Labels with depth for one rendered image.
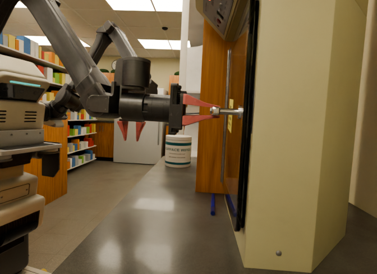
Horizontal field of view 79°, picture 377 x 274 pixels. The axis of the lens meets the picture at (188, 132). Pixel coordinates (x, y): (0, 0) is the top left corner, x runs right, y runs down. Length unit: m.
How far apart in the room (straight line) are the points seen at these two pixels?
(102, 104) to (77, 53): 0.14
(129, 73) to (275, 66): 0.27
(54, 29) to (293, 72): 0.52
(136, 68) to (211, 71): 0.33
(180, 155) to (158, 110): 0.65
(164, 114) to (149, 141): 4.96
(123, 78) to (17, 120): 0.72
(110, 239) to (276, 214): 0.31
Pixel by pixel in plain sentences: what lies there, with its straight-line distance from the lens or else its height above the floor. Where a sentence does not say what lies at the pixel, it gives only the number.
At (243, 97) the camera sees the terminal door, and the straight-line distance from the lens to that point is 0.39.
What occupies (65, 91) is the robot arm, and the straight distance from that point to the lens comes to 1.18.
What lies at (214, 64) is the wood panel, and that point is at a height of 1.35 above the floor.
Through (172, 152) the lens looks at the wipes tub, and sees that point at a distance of 1.09.
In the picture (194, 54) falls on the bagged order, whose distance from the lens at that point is 1.85.
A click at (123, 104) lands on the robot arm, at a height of 1.21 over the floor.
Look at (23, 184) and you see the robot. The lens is 1.20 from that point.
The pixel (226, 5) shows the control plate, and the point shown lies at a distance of 0.56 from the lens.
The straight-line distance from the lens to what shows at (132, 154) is 5.56.
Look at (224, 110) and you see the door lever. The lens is 0.42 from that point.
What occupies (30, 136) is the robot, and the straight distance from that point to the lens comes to 1.15.
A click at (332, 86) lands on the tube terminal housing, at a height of 1.25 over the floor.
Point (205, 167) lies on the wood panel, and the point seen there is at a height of 1.02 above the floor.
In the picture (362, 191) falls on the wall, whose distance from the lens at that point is 0.91.
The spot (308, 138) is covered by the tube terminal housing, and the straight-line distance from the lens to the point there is 0.41.
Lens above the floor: 1.19
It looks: 4 degrees down
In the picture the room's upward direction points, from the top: 3 degrees clockwise
